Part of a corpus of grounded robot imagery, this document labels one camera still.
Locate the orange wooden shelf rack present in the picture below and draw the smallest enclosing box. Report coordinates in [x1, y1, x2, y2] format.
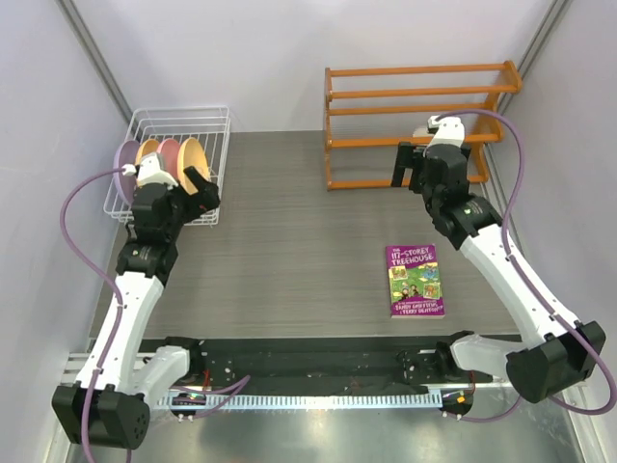
[323, 60, 523, 190]

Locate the purple storey treehouse book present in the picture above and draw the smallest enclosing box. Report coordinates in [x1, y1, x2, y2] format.
[386, 244, 445, 319]

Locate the slotted cable duct rail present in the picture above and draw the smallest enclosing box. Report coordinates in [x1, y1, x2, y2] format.
[154, 390, 443, 412]

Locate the white wire dish rack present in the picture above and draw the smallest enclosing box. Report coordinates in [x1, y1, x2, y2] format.
[103, 106, 230, 231]

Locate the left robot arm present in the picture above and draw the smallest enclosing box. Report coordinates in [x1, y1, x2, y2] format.
[52, 164, 220, 461]

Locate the purple plate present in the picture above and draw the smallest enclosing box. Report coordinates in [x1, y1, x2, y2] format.
[113, 140, 140, 205]

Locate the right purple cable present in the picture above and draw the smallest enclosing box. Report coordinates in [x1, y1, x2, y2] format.
[433, 109, 617, 424]

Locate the pink plate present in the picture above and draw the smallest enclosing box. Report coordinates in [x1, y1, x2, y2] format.
[157, 138, 180, 178]

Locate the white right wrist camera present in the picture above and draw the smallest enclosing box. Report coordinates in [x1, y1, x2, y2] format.
[427, 116, 466, 148]

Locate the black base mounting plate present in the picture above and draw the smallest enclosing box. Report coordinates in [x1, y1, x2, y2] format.
[144, 330, 488, 393]

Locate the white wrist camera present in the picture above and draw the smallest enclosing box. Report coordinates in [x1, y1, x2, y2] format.
[121, 152, 178, 188]
[427, 116, 466, 148]

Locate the yellow plate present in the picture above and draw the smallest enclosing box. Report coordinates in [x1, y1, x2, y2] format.
[177, 137, 210, 187]
[135, 139, 160, 165]

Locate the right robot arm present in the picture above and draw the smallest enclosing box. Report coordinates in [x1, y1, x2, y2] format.
[391, 142, 605, 403]

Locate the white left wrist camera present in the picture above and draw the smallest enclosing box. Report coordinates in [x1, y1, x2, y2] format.
[121, 152, 178, 188]

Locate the yellow mug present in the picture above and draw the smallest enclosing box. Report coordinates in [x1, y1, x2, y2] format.
[413, 125, 438, 145]

